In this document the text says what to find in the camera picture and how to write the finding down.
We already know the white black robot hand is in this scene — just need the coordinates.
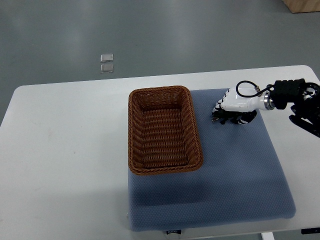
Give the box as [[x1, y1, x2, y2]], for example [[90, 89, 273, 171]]
[[212, 87, 275, 125]]

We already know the dark toy crocodile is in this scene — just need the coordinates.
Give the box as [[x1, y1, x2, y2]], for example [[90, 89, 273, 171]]
[[211, 109, 241, 125]]

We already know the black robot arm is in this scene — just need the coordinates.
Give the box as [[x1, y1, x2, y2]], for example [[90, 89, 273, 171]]
[[270, 78, 320, 137]]

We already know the brown wicker basket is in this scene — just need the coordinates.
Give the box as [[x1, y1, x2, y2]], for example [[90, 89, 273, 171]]
[[128, 85, 204, 176]]

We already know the blue grey foam mat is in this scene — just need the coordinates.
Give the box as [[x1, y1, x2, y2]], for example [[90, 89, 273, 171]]
[[128, 89, 296, 232]]

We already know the wooden box in corner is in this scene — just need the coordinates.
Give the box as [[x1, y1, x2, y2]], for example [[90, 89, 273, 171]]
[[283, 0, 320, 14]]

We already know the upper floor socket cover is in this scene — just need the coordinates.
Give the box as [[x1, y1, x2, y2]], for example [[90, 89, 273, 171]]
[[100, 53, 114, 63]]

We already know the black table control panel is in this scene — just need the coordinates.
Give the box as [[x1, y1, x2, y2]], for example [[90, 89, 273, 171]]
[[301, 227, 320, 235]]

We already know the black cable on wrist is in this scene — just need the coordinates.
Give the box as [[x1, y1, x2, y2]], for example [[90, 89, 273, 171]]
[[235, 80, 276, 98]]

